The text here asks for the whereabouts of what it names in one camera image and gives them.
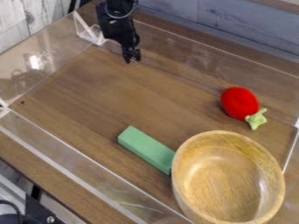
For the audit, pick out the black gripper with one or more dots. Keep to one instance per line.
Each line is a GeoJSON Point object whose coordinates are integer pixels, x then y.
{"type": "Point", "coordinates": [116, 23]}

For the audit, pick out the red plush strawberry toy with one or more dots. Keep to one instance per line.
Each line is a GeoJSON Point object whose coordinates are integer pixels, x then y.
{"type": "Point", "coordinates": [242, 106]}

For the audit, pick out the green rectangular block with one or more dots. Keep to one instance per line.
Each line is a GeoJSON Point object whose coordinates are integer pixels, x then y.
{"type": "Point", "coordinates": [153, 152]}

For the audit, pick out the wooden bowl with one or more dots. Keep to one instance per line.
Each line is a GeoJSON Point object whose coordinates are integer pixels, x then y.
{"type": "Point", "coordinates": [227, 180]}

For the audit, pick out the clear acrylic corner bracket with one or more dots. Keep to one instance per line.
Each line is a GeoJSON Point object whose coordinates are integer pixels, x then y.
{"type": "Point", "coordinates": [91, 33]}

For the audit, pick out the clear acrylic back wall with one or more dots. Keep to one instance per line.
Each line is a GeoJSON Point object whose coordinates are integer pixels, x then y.
{"type": "Point", "coordinates": [217, 69]}

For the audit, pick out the clear acrylic wall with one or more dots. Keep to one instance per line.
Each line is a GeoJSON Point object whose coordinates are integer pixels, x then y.
{"type": "Point", "coordinates": [97, 195]}
{"type": "Point", "coordinates": [217, 69]}

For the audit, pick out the clear acrylic front wall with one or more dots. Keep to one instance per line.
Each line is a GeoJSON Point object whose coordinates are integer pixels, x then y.
{"type": "Point", "coordinates": [97, 195]}

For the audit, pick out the black clamp with cable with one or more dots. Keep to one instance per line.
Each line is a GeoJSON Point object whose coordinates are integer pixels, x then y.
{"type": "Point", "coordinates": [20, 209]}

